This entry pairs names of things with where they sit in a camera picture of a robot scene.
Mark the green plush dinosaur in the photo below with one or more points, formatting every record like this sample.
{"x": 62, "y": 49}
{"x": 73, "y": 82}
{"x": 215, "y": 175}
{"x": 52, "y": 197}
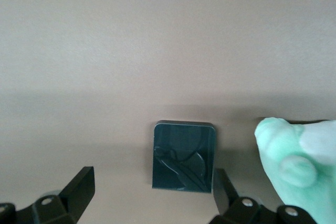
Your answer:
{"x": 278, "y": 150}

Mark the black phone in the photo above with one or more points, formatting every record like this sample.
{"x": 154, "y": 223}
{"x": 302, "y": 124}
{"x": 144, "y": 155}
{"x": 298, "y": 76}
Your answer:
{"x": 181, "y": 142}

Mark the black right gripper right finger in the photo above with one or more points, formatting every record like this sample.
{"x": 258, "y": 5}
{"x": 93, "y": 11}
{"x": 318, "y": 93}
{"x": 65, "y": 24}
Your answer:
{"x": 225, "y": 197}

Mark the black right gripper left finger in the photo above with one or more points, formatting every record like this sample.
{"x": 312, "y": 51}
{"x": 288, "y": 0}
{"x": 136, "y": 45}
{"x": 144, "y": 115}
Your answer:
{"x": 78, "y": 192}

